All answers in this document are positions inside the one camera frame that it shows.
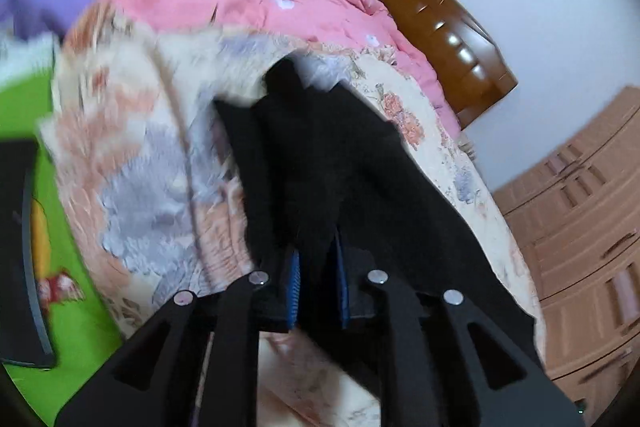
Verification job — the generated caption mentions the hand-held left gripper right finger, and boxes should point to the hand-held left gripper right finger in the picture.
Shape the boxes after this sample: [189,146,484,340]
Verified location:
[334,232,587,427]

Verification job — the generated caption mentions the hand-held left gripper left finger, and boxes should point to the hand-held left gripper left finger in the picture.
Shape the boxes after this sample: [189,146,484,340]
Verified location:
[54,250,302,427]

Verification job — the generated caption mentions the black pants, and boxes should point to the black pants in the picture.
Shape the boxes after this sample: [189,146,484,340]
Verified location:
[214,57,543,408]

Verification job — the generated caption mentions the floral bed sheet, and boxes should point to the floral bed sheet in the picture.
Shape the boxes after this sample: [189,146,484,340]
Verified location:
[37,2,546,427]

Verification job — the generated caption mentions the green printed mat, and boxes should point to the green printed mat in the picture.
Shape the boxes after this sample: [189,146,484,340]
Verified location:
[0,34,126,427]

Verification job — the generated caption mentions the light wooden wardrobe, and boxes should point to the light wooden wardrobe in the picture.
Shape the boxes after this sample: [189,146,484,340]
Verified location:
[492,87,640,408]

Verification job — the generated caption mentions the brown wooden headboard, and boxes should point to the brown wooden headboard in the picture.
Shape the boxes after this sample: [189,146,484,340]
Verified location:
[235,0,518,130]

